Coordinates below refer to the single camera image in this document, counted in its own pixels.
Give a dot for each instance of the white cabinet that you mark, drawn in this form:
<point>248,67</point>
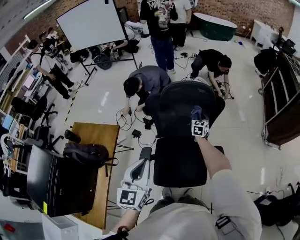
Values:
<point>260,32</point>

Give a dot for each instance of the ceiling strip light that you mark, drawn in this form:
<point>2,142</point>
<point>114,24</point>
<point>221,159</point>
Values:
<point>37,9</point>

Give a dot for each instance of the black swivel chair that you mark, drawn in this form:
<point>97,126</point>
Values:
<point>25,107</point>

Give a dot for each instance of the black bottle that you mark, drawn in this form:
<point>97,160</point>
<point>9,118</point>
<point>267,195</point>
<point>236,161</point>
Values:
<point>72,136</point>

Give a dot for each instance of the person's grey left shoe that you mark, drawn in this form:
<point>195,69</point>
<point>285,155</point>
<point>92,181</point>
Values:
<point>167,192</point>

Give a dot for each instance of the brown wooden desk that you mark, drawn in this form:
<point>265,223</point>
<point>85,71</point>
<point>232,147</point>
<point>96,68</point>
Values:
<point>103,140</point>

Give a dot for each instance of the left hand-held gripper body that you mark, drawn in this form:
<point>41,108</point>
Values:
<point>146,173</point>

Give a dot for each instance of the black cabinet box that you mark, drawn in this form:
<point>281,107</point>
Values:
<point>61,180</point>

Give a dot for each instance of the person's right forearm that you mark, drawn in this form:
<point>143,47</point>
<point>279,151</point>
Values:
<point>211,157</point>

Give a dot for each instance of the black equipment backpack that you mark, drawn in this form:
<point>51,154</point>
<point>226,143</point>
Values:
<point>276,208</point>

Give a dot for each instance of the black office chair seat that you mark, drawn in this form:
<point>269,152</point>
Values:
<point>178,164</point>

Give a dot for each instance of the whiteboard on black stand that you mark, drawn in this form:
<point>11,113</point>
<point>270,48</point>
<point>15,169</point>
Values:
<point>91,25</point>

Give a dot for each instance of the person's grey shoe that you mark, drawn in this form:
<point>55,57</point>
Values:
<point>167,192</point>
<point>189,191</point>

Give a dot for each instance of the dark green bathtub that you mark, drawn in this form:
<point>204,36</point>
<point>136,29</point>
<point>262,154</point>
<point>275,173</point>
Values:
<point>215,30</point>

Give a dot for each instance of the brown housekeeping cart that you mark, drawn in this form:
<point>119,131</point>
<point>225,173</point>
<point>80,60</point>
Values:
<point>286,124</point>

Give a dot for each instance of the black chair armrest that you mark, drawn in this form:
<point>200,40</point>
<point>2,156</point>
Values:
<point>145,153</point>
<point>220,148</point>

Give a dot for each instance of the person's grey right shoe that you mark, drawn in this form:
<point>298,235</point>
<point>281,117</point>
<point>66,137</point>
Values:
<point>189,191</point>

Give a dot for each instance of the black mesh chair backrest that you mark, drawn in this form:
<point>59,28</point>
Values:
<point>173,112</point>

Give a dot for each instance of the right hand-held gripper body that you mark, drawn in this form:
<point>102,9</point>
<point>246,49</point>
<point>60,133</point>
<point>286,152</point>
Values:
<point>199,129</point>

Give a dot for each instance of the black battery pack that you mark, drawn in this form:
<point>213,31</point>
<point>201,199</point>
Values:
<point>148,123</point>

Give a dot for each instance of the black power adapter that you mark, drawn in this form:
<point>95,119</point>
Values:
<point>136,133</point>

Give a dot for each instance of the person's left forearm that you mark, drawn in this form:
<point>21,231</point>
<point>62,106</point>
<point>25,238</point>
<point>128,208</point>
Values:
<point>127,220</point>

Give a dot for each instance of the white paper box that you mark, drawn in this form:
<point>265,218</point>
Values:
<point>61,227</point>

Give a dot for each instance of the black rubber wheel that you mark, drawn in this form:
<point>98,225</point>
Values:
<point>103,62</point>

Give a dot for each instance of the person's beige shirt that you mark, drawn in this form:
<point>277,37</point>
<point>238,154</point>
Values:
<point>187,222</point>

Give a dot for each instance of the blue-grey cloth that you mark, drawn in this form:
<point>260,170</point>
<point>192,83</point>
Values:
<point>196,112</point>

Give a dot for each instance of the person's olive trousers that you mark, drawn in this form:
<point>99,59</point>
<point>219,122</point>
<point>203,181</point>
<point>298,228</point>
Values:
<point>161,204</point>

